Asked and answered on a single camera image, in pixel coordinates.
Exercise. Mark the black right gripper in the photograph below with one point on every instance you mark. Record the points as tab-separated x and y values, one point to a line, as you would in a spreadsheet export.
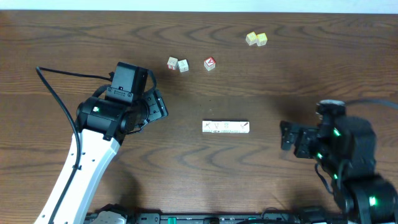
305	134

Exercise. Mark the white block red bottom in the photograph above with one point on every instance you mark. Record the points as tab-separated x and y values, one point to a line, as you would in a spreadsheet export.
172	63

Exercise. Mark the white block yellow W side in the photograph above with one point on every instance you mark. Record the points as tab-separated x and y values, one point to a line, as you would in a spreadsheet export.
215	127

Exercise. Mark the block with blue side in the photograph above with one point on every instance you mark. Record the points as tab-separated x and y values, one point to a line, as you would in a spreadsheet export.
245	126

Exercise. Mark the white block green 4 side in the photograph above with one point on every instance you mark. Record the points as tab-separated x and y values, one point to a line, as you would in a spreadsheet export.
206	127

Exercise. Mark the white block green Z side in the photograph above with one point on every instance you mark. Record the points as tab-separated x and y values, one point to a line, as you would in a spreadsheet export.
235	126

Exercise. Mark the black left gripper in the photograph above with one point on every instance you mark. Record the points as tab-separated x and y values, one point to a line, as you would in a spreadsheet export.
157	106

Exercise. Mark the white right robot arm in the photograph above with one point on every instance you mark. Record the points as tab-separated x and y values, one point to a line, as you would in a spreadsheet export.
344	147

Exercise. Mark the yellow block left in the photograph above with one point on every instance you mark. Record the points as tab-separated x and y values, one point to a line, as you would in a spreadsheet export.
251	38

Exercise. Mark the white block red U side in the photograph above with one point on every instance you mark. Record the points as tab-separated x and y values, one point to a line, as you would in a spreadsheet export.
224	126

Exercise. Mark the red letter A block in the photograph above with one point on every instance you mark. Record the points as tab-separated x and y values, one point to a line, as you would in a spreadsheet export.
209	63

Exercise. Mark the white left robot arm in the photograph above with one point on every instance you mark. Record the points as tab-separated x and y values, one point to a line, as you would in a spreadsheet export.
101	126

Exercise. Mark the yellow block right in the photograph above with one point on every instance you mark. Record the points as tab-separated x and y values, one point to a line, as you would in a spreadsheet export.
261	39

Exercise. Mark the white block beside red-bottom block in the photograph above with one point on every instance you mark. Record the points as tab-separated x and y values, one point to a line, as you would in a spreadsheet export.
183	65

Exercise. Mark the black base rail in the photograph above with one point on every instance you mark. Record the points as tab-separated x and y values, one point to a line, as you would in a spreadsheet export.
116	214

